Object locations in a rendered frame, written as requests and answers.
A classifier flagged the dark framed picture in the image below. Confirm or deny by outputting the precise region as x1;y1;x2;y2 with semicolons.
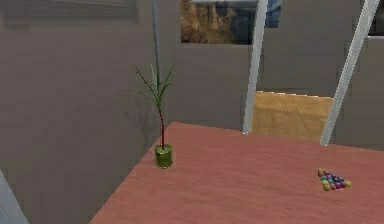
367;0;384;38

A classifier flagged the framed canyon landscape picture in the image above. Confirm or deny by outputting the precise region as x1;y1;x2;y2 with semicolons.
180;0;283;46

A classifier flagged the triangle of coloured balls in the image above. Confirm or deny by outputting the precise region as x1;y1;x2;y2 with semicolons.
316;167;352;192

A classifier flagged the green potted house plant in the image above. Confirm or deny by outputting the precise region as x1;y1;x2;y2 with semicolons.
132;63;176;170

